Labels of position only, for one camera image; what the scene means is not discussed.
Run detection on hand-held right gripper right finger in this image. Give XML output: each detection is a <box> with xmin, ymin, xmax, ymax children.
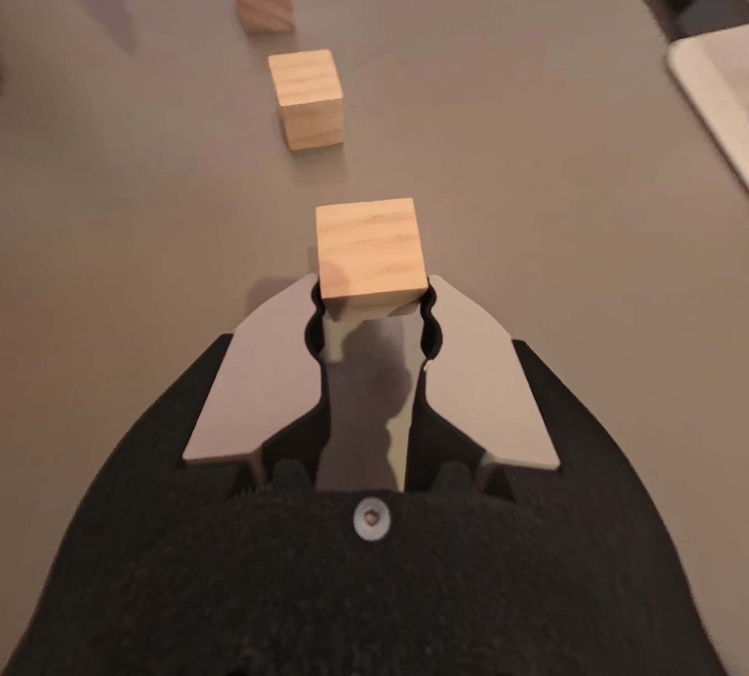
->
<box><xmin>405</xmin><ymin>275</ymin><xmax>561</xmax><ymax>492</ymax></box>

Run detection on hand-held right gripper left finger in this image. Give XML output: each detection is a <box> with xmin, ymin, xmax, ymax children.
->
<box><xmin>183</xmin><ymin>272</ymin><xmax>333</xmax><ymax>492</ymax></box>

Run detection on white document stand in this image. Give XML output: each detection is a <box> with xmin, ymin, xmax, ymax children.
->
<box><xmin>667</xmin><ymin>23</ymin><xmax>749</xmax><ymax>191</ymax></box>

